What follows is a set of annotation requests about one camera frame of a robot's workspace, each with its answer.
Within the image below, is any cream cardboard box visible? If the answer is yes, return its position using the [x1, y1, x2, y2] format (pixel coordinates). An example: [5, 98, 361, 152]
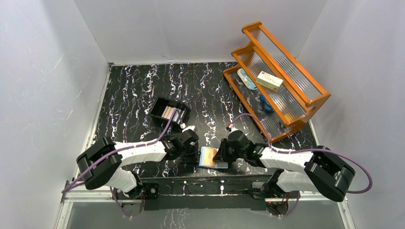
[256, 71, 283, 91]

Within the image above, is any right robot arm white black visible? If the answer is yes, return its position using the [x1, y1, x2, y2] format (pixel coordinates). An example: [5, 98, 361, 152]
[213, 130, 355, 202]

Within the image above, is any orange wooden shelf rack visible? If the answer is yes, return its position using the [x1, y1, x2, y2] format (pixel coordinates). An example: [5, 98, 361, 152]
[223, 21, 330, 142]

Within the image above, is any black card holder wallet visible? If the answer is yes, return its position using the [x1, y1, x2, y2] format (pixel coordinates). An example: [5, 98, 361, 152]
[198, 146, 230, 170]

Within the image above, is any white blue oval package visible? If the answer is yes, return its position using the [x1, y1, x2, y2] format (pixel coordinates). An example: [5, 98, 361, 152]
[237, 68, 257, 90]

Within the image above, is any blue small object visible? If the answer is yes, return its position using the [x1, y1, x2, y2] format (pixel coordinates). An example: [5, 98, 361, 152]
[259, 94, 274, 113]

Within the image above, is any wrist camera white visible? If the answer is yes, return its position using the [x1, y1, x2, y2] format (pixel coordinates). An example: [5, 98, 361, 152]
[181, 125, 196, 135]
[226, 123, 238, 134]

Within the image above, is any black box of cards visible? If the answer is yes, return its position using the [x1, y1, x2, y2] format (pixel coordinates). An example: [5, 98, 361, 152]
[148, 97, 191, 129]

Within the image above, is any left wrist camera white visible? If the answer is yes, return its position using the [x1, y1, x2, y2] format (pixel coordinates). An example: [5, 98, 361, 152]
[181, 125, 196, 135]

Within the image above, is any black aluminium base frame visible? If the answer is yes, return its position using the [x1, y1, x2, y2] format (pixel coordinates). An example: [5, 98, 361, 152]
[62, 175, 330, 215]

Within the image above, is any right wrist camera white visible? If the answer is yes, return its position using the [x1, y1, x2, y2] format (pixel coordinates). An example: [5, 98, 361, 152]
[226, 123, 238, 134]

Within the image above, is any orange credit card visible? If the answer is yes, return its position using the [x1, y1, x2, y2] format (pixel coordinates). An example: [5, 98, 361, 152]
[199, 146, 217, 168]

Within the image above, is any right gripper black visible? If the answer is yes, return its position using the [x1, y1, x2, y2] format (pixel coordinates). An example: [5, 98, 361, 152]
[213, 138, 245, 163]

